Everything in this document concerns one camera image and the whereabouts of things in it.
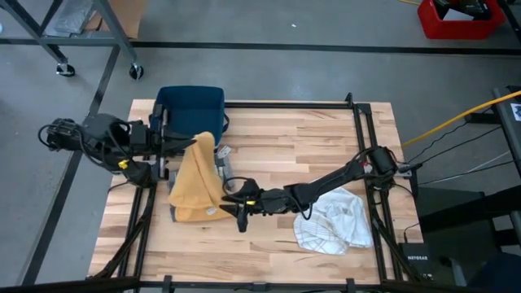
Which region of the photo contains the yellow cable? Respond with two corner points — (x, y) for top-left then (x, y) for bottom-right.
(401, 89), (521, 148)

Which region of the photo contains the cardboard box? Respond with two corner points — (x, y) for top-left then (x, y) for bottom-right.
(83, 0), (144, 40)

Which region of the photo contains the black table with sticker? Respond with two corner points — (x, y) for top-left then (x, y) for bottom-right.
(490, 85), (521, 180)

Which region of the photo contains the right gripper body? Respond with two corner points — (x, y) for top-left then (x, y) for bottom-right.
(237, 187), (296, 234)

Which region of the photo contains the navy blue fabric bin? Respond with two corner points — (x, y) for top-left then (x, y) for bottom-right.
(148, 85), (230, 147)

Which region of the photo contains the yellow towel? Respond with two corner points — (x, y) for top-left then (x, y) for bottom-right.
(168, 131), (235, 224)

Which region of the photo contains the black aluminium table frame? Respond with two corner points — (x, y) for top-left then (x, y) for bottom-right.
(87, 92), (424, 293)

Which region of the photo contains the white towel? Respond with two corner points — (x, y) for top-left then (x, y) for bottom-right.
(292, 186), (374, 256)

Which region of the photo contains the black side stand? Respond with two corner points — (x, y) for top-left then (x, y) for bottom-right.
(414, 185), (521, 293)

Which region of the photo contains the red plastic bin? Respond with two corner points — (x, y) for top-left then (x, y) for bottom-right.
(417, 0), (506, 41)

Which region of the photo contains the metal cart on wheels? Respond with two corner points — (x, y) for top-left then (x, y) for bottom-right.
(0, 0), (144, 81)

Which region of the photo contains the black equipment in bin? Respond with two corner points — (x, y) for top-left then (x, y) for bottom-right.
(431, 0), (492, 20)

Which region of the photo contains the grey checked towel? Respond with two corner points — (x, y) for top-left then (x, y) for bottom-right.
(169, 156), (237, 224)

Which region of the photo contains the grey plastic bag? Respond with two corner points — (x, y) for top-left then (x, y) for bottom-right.
(42, 0), (97, 37)

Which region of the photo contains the black floor cable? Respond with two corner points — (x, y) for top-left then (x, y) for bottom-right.
(406, 125), (502, 166)
(418, 160), (514, 186)

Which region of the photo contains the black Netgear router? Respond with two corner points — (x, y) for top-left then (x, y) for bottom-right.
(397, 242), (436, 282)

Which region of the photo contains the white floor cable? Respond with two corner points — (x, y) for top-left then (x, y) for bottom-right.
(463, 150), (512, 174)

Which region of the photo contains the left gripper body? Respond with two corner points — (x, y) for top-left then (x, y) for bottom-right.
(129, 103), (170, 180)

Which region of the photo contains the dark blue object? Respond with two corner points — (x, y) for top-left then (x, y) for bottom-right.
(467, 251), (521, 293)

